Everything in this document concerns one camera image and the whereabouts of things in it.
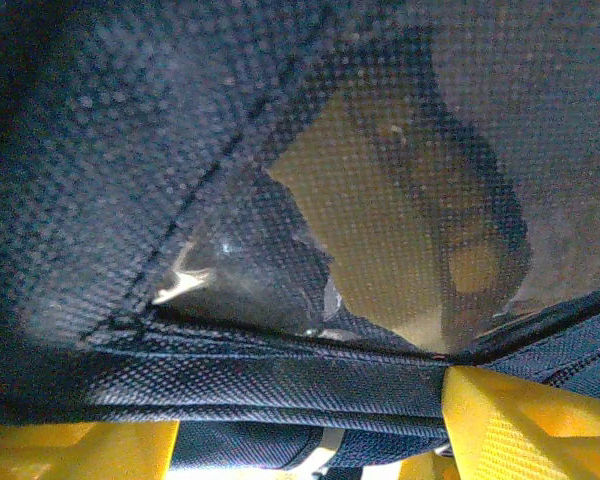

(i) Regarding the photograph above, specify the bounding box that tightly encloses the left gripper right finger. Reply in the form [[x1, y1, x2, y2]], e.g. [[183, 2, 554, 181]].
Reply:
[[398, 364, 600, 480]]

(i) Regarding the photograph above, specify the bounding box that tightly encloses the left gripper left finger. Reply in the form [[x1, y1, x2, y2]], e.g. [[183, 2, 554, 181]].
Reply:
[[0, 419, 181, 480]]

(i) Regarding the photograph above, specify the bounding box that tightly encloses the navy blue backpack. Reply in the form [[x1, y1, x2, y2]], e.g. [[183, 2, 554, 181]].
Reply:
[[0, 0, 600, 480]]

